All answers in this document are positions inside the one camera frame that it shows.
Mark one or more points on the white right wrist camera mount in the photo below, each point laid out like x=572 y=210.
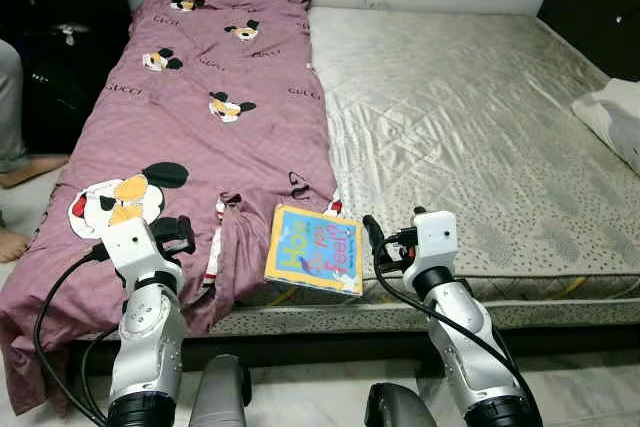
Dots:
x=436 y=237

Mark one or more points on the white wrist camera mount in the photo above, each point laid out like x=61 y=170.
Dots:
x=436 y=237
x=128 y=245

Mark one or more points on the grey left robot leg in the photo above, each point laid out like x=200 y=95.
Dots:
x=220 y=397

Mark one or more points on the grey robot leg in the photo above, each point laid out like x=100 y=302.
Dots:
x=220 y=397
x=400 y=409

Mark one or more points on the dark tufted headboard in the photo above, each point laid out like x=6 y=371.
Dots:
x=595 y=7

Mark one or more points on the white quilted mattress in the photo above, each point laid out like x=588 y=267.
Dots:
x=470 y=127

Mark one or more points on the white pillow with green tree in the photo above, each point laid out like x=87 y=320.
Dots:
x=612 y=117

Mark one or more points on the blue yellow children's book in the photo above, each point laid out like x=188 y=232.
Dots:
x=310 y=247

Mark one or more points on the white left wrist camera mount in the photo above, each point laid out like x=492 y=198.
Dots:
x=128 y=245

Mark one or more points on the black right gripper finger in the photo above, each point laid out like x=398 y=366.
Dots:
x=373 y=239

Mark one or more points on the grey right robot leg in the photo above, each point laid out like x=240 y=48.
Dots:
x=400 y=409

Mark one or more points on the person bare foot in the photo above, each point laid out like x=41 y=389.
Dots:
x=10 y=245

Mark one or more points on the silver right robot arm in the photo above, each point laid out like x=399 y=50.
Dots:
x=465 y=347

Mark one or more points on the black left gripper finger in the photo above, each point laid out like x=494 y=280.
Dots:
x=180 y=227

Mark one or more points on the purple cartoon mouse blanket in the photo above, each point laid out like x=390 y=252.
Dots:
x=200 y=147

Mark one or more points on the black bed frame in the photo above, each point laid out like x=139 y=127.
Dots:
x=400 y=347

